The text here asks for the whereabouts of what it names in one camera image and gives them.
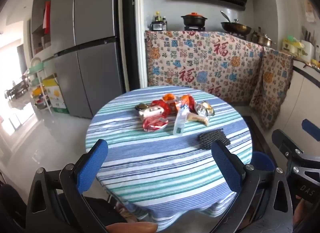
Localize yellow green cardboard box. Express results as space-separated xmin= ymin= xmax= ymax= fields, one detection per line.
xmin=42 ymin=73 xmax=70 ymax=114

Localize black knitted pad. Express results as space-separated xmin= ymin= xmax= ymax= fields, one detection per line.
xmin=199 ymin=128 xmax=231 ymax=150

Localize yellow green containers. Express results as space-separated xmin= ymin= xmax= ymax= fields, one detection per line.
xmin=282 ymin=35 xmax=305 ymax=56

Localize gas stove burner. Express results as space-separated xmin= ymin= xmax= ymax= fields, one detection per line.
xmin=184 ymin=25 xmax=206 ymax=32

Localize white knife block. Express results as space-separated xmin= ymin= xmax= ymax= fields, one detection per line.
xmin=300 ymin=26 xmax=315 ymax=61

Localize green shelf rack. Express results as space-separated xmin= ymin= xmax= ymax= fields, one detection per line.
xmin=26 ymin=58 xmax=54 ymax=113

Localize white flower print paper box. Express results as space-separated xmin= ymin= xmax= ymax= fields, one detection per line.
xmin=139 ymin=106 xmax=170 ymax=121

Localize large printed cloth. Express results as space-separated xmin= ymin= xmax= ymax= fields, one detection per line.
xmin=144 ymin=30 xmax=265 ymax=103

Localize grey wall cabinet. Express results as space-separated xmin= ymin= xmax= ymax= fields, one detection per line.
xmin=30 ymin=0 xmax=54 ymax=56

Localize dark wok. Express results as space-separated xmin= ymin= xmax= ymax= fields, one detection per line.
xmin=220 ymin=10 xmax=252 ymax=35

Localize steel pot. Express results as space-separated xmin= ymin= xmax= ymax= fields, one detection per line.
xmin=251 ymin=31 xmax=273 ymax=47

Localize red plastic bag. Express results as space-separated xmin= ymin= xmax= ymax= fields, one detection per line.
xmin=151 ymin=99 xmax=175 ymax=117

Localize person's right hand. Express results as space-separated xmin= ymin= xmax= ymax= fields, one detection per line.
xmin=294 ymin=196 xmax=312 ymax=226

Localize black kitchen appliance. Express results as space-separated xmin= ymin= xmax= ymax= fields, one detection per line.
xmin=150 ymin=21 xmax=167 ymax=31

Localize blue bin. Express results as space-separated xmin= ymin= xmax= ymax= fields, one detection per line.
xmin=252 ymin=152 xmax=275 ymax=173

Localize red hanging cloth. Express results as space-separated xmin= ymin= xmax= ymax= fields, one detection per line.
xmin=43 ymin=1 xmax=51 ymax=34

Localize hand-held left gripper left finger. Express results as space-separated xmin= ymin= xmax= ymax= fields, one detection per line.
xmin=26 ymin=138 xmax=110 ymax=233

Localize orange snack packet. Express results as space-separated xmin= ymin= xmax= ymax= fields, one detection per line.
xmin=180 ymin=94 xmax=197 ymax=113

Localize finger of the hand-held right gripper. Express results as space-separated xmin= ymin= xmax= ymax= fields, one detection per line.
xmin=301 ymin=119 xmax=320 ymax=142
xmin=272 ymin=129 xmax=307 ymax=163

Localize beige paper wrapper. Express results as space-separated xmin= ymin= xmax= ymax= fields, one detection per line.
xmin=186 ymin=113 xmax=209 ymax=126

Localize grey refrigerator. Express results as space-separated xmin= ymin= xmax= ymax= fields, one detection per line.
xmin=50 ymin=0 xmax=125 ymax=120

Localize striped tablecloth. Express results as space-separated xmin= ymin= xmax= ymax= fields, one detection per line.
xmin=85 ymin=86 xmax=253 ymax=232

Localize orange plastic bag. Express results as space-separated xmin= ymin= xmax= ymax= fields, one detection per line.
xmin=162 ymin=93 xmax=177 ymax=103

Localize person's left hand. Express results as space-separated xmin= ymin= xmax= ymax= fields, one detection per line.
xmin=105 ymin=222 xmax=158 ymax=233

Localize white silver snack packet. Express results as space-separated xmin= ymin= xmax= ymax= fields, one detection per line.
xmin=195 ymin=101 xmax=215 ymax=118

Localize white kitchen cabinet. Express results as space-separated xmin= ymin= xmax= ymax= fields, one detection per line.
xmin=287 ymin=58 xmax=320 ymax=133

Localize red snack packet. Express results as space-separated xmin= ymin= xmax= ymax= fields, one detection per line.
xmin=142 ymin=116 xmax=169 ymax=133

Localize black clay pot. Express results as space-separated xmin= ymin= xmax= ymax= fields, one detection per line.
xmin=181 ymin=12 xmax=208 ymax=27

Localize clear plastic bottle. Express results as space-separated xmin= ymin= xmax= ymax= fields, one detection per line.
xmin=173 ymin=109 xmax=187 ymax=137

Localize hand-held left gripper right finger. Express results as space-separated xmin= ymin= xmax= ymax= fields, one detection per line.
xmin=211 ymin=139 xmax=294 ymax=233

